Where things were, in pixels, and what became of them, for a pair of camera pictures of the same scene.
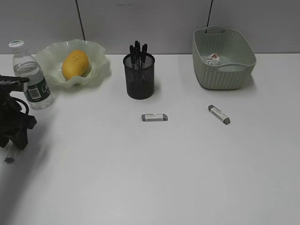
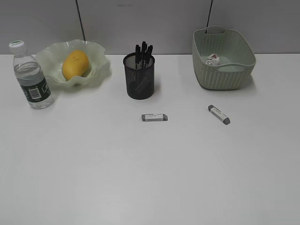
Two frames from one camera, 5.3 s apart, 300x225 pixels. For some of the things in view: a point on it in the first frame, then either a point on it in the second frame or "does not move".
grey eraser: [155, 117] does not move
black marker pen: [137, 61] to [144, 54]
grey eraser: [218, 114] does not move
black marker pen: [132, 51] to [138, 57]
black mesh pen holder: [139, 71] does not move
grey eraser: [9, 160] to [144, 87]
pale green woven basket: [237, 59] does not move
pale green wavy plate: [51, 56] does not move
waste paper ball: [213, 59] does not move
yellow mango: [75, 63] does not move
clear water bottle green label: [37, 93] does not move
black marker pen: [143, 56] to [148, 56]
